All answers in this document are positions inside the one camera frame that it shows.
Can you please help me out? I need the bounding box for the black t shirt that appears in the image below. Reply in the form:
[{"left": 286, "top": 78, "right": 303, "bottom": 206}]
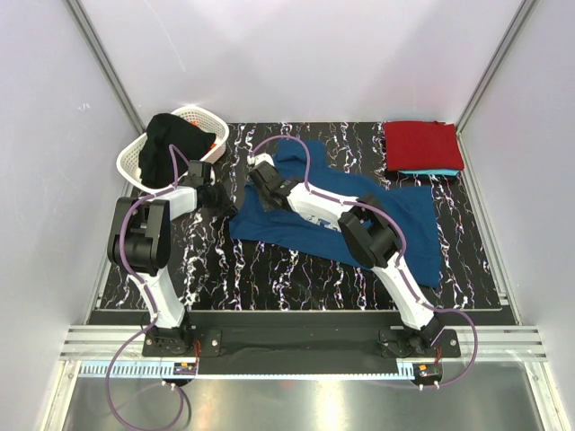
[{"left": 138, "top": 113, "right": 206, "bottom": 189}]

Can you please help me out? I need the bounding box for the blue printed t shirt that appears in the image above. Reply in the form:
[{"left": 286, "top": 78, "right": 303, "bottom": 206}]
[{"left": 229, "top": 136, "right": 443, "bottom": 288}]

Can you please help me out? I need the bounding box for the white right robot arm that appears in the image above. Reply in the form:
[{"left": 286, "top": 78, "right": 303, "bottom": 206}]
[{"left": 249, "top": 161, "right": 444, "bottom": 356}]

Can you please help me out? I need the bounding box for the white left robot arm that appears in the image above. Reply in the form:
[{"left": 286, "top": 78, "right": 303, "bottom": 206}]
[{"left": 107, "top": 161, "right": 235, "bottom": 356}]

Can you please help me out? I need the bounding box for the orange t shirt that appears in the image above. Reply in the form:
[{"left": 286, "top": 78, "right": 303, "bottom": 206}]
[{"left": 191, "top": 121, "right": 217, "bottom": 153}]

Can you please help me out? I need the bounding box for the white plastic laundry basket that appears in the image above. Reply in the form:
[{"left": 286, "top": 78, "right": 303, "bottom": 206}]
[{"left": 116, "top": 105, "right": 229, "bottom": 193}]

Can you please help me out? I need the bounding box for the teal folded t shirt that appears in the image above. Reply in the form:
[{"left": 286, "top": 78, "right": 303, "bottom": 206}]
[{"left": 400, "top": 169, "right": 460, "bottom": 177}]

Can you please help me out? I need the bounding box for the red folded t shirt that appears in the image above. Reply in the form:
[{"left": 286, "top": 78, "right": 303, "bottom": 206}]
[{"left": 384, "top": 120, "right": 464, "bottom": 172}]

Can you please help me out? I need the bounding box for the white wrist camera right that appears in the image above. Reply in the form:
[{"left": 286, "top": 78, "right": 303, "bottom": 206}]
[{"left": 247, "top": 153, "right": 274, "bottom": 167}]

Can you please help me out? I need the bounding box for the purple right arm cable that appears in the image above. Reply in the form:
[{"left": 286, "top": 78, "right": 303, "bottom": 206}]
[{"left": 249, "top": 135, "right": 478, "bottom": 390}]

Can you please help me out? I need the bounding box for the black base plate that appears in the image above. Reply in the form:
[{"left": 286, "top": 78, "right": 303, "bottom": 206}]
[{"left": 143, "top": 311, "right": 461, "bottom": 377}]

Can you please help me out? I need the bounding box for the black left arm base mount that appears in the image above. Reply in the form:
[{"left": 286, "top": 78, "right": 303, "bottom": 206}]
[{"left": 142, "top": 323, "right": 222, "bottom": 357}]

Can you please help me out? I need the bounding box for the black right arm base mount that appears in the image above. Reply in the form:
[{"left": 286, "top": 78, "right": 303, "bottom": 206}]
[{"left": 378, "top": 318, "right": 461, "bottom": 359}]

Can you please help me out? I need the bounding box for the aluminium frame rail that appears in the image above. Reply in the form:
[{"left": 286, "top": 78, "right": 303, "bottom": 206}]
[{"left": 60, "top": 326, "right": 546, "bottom": 361}]

